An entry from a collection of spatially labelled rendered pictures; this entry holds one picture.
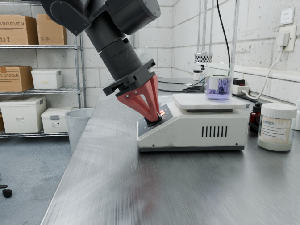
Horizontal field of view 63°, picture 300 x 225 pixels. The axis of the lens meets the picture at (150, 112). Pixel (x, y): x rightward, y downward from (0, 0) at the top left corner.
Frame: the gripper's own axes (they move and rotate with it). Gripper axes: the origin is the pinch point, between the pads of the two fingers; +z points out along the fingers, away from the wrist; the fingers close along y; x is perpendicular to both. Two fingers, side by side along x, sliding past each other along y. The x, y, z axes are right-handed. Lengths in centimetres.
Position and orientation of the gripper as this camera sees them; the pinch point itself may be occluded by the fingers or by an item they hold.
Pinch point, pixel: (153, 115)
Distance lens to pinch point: 45.6
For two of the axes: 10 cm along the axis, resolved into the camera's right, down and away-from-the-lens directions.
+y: 3.7, -4.4, 8.2
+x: -7.9, 3.2, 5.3
